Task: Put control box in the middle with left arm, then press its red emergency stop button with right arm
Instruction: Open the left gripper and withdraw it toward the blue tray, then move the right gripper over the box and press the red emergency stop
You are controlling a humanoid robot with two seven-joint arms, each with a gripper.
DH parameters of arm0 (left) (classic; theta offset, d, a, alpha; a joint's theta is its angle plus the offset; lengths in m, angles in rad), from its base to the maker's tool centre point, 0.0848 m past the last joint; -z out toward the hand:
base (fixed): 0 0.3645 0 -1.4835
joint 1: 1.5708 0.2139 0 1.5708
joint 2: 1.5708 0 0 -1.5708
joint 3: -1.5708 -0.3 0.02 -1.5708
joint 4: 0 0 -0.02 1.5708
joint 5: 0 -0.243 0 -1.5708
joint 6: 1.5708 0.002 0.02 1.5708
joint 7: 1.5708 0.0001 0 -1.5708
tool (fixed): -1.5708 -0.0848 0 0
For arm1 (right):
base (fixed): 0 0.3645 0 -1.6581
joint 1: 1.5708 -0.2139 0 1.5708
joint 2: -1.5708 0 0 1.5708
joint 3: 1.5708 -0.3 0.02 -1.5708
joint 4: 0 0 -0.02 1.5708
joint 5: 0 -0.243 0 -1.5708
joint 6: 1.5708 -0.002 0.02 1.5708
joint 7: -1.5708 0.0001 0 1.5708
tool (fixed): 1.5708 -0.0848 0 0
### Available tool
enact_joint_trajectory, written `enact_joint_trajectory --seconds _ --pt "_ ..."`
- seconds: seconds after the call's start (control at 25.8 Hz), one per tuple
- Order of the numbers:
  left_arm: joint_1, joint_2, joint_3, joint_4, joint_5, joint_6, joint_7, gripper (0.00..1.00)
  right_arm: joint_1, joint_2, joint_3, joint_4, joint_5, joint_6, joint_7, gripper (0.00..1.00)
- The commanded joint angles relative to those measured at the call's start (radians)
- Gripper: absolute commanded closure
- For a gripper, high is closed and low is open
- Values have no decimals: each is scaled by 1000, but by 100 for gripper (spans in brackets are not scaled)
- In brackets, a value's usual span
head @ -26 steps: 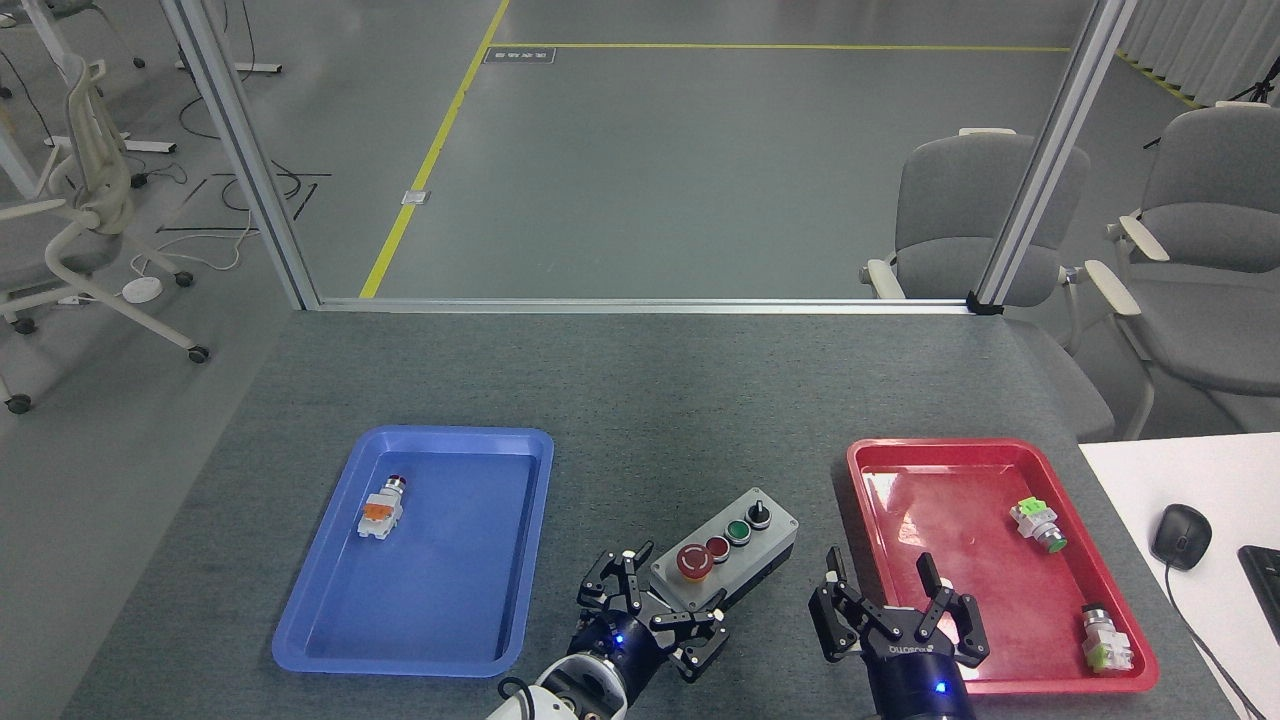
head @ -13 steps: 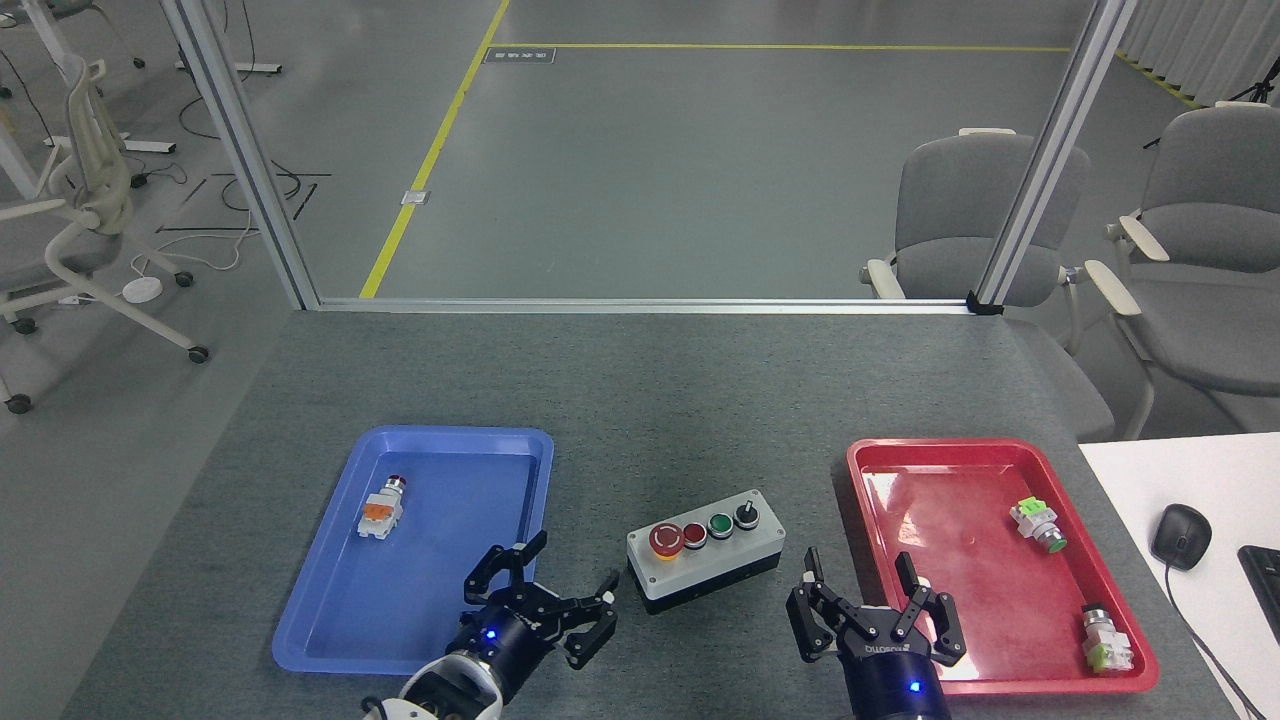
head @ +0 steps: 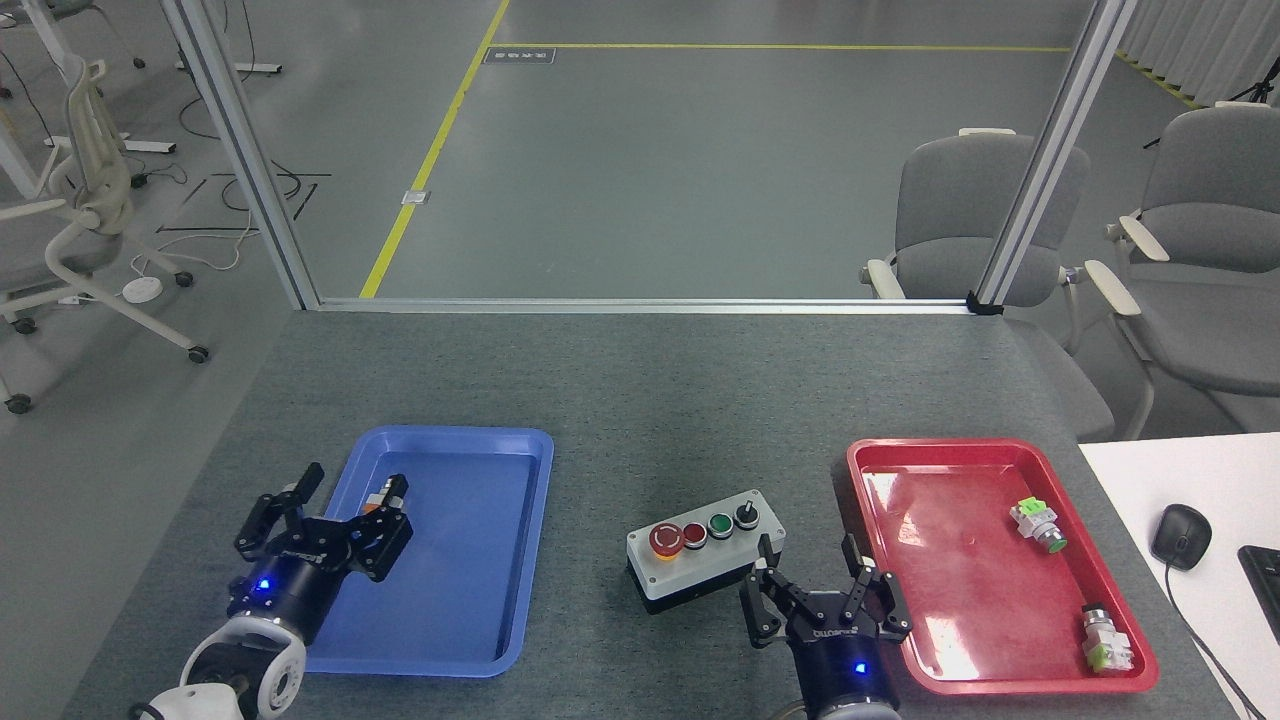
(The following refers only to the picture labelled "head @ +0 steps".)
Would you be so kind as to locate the grey control box with buttons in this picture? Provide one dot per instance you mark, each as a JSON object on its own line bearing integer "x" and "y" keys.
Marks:
{"x": 700, "y": 555}

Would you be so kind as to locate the white pleated curtain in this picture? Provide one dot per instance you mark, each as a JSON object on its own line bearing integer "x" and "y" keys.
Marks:
{"x": 1210, "y": 45}

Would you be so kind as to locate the red push button orange block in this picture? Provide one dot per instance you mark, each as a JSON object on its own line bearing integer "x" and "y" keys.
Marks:
{"x": 388, "y": 490}

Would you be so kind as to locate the red plastic tray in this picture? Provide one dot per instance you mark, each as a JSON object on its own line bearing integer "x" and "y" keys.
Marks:
{"x": 1000, "y": 600}

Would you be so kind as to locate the white side table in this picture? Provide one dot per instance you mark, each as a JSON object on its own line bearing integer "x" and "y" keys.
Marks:
{"x": 1150, "y": 480}

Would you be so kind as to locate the green push button switch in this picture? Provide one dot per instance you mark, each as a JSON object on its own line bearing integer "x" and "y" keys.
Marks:
{"x": 1038, "y": 522}

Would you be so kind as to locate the silver floor outlet plate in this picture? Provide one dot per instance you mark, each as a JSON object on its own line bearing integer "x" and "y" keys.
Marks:
{"x": 416, "y": 197}

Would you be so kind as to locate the blue plastic tray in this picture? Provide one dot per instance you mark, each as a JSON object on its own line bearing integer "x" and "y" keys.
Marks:
{"x": 470, "y": 580}

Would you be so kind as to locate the silver push button green block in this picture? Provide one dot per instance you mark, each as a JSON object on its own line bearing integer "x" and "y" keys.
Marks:
{"x": 1105, "y": 640}

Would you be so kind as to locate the dark floor label sign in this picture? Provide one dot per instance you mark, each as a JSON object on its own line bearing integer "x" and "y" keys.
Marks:
{"x": 519, "y": 55}

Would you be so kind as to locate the grey chair with cream armrests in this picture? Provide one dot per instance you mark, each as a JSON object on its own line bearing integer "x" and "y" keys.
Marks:
{"x": 1210, "y": 300}
{"x": 950, "y": 210}

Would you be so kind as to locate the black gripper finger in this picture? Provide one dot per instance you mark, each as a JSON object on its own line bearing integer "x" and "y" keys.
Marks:
{"x": 375, "y": 540}
{"x": 775, "y": 600}
{"x": 880, "y": 595}
{"x": 280, "y": 520}

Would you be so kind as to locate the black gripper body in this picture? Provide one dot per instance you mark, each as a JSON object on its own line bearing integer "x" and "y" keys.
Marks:
{"x": 840, "y": 670}
{"x": 290, "y": 590}

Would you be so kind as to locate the silver aluminium post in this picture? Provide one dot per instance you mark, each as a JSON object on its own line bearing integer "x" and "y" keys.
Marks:
{"x": 245, "y": 150}
{"x": 1050, "y": 160}

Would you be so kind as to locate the white round floor socket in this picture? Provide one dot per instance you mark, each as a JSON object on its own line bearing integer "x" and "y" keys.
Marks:
{"x": 142, "y": 290}

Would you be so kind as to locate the silver aluminium rail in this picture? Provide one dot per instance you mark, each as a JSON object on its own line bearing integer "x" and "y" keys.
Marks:
{"x": 640, "y": 306}

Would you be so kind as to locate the black tripod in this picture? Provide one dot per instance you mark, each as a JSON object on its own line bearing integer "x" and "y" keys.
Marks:
{"x": 1262, "y": 92}

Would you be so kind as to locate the white mesh office chair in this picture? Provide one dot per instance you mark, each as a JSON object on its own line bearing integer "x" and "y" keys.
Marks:
{"x": 95, "y": 180}

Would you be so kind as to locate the white stand foot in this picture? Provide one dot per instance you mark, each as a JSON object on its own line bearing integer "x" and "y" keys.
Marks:
{"x": 250, "y": 68}
{"x": 130, "y": 146}

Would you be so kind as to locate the black computer mouse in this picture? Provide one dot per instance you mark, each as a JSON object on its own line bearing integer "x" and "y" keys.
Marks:
{"x": 1182, "y": 537}

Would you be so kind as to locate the black keyboard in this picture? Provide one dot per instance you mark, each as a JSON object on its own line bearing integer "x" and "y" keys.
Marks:
{"x": 1265, "y": 590}

